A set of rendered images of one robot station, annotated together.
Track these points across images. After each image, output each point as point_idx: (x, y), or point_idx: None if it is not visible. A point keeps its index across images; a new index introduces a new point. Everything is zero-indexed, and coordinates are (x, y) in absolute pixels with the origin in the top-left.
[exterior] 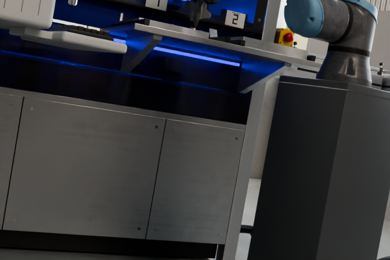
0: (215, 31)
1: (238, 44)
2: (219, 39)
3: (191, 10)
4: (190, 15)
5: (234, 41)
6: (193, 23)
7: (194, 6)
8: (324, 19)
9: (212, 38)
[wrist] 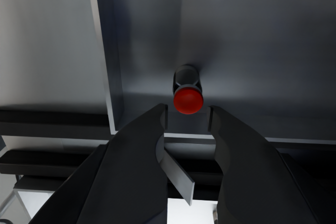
0: (185, 196)
1: (14, 151)
2: (30, 115)
3: (234, 159)
4: (243, 131)
5: (42, 160)
6: (207, 122)
7: (222, 198)
8: None
9: (85, 122)
